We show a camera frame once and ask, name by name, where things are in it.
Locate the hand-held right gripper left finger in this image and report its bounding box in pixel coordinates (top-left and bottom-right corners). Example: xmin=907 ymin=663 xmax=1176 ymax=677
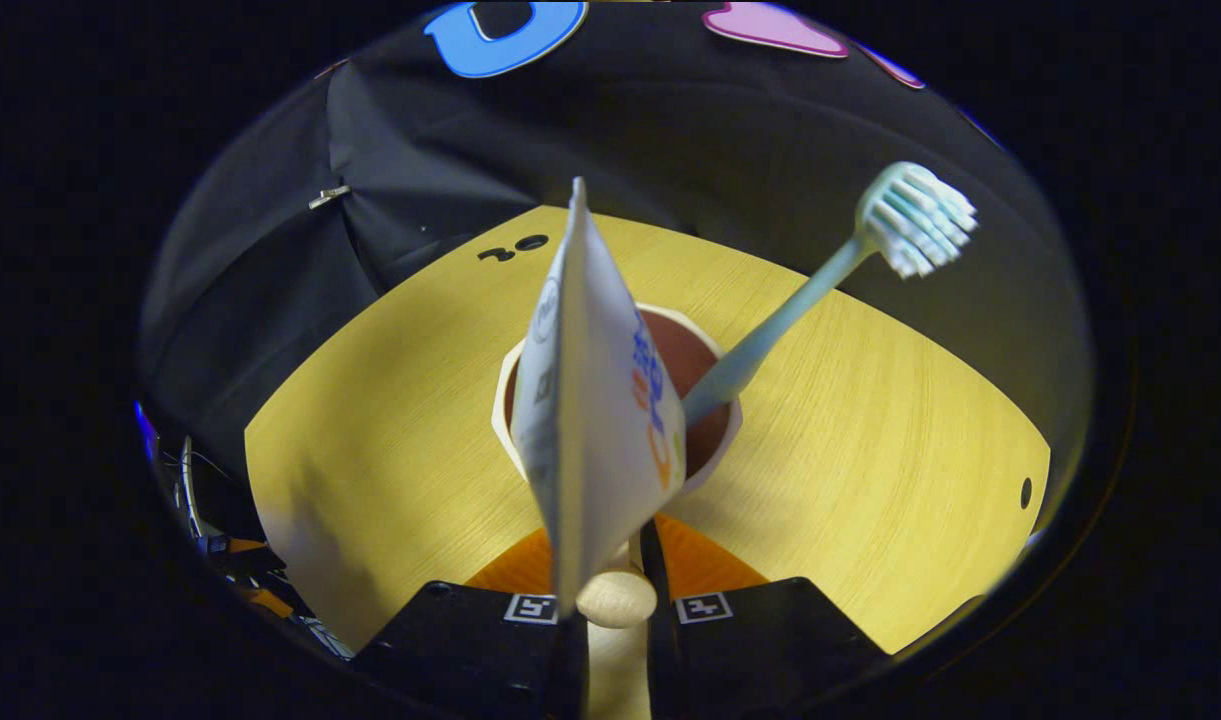
xmin=355 ymin=528 xmax=591 ymax=720

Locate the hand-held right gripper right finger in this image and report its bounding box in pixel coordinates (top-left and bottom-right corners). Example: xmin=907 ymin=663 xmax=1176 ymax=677
xmin=642 ymin=512 xmax=891 ymax=720

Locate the pale green toothbrush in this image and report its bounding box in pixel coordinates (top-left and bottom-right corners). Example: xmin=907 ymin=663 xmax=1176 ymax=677
xmin=681 ymin=162 xmax=980 ymax=429

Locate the wooden desktop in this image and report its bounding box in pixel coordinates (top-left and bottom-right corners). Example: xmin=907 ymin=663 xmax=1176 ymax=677
xmin=244 ymin=205 xmax=1054 ymax=657

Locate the white toothpaste tube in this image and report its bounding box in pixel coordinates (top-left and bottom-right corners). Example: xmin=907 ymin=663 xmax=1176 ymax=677
xmin=510 ymin=177 xmax=689 ymax=619

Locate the beige cup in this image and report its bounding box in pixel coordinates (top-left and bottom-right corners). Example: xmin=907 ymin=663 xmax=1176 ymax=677
xmin=492 ymin=303 xmax=744 ymax=720

